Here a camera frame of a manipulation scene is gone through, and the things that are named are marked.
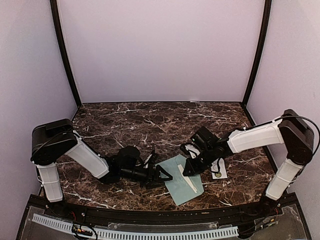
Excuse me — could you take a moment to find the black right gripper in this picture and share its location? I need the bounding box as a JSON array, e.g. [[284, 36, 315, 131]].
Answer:
[[182, 146, 216, 176]]

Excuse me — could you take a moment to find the black corner post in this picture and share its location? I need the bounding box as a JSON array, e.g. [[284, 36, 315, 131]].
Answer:
[[49, 0, 82, 108], [241, 0, 272, 109]]

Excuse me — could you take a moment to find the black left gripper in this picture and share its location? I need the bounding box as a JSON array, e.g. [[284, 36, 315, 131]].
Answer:
[[120, 164, 173, 190]]

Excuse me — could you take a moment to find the white slotted cable duct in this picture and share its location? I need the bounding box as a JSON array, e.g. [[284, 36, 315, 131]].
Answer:
[[32, 213, 239, 240]]

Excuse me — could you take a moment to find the black left corner post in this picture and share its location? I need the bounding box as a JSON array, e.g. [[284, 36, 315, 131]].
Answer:
[[49, 0, 82, 108]]

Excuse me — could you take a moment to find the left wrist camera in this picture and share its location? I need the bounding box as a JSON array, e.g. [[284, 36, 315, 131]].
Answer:
[[143, 149, 159, 169]]

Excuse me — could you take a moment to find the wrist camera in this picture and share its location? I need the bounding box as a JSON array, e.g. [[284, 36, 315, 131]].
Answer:
[[143, 149, 159, 169], [180, 143, 200, 159]]

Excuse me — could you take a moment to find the white letter sheet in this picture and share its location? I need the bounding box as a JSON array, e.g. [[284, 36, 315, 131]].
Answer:
[[177, 164, 204, 194]]

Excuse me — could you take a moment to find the white sticker seal sheet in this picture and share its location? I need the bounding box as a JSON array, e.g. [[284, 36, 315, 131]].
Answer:
[[211, 158, 228, 180]]

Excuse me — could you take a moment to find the black front rail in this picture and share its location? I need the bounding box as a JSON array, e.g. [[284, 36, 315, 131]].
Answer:
[[49, 194, 298, 227]]

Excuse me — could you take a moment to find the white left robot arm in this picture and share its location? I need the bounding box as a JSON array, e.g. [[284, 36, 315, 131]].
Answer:
[[30, 118, 173, 218]]

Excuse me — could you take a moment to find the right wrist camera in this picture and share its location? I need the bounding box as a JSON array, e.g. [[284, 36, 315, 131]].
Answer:
[[180, 143, 200, 159]]

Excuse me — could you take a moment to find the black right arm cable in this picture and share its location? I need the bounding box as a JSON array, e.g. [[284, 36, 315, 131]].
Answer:
[[279, 111, 320, 161]]

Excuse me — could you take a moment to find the black right corner post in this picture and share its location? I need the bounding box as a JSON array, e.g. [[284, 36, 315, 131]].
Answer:
[[241, 0, 272, 109]]

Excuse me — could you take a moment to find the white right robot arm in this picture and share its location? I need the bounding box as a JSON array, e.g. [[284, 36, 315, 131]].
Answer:
[[181, 109, 320, 217]]

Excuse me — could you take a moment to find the light blue paper envelope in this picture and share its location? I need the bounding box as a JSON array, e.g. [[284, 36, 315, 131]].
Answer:
[[158, 154, 204, 206]]

